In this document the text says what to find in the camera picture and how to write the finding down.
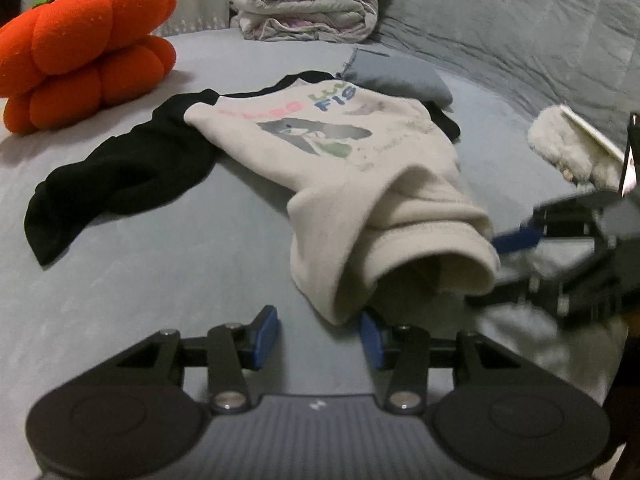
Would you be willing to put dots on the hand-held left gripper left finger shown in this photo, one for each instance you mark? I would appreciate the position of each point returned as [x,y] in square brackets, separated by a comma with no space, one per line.
[265,340]

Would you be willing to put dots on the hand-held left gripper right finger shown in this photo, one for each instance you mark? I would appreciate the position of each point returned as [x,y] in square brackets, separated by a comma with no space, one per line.
[372,342]

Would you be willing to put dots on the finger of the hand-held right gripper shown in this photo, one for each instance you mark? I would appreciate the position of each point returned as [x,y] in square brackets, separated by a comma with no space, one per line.
[520,240]
[525,295]

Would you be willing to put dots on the cream and black sweatshirt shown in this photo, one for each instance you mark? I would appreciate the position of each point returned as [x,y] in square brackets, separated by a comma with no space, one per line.
[325,170]

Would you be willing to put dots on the white fluffy cloth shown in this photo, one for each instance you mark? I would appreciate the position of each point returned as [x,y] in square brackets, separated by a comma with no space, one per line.
[565,145]

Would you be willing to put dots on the grey bed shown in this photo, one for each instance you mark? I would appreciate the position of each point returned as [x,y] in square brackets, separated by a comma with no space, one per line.
[150,270]

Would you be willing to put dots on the folded grey cloth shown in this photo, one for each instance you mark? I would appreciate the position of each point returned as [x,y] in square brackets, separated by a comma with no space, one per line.
[400,75]

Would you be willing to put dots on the grey quilted bed cover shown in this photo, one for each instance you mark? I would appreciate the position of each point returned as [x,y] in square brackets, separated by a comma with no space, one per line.
[500,25]

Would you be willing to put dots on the folded grey pink quilt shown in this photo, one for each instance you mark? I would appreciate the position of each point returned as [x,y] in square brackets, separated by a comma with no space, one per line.
[300,5]

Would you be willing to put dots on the orange pumpkin plush pillow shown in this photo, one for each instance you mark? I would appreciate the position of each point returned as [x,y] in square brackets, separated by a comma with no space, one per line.
[85,35]

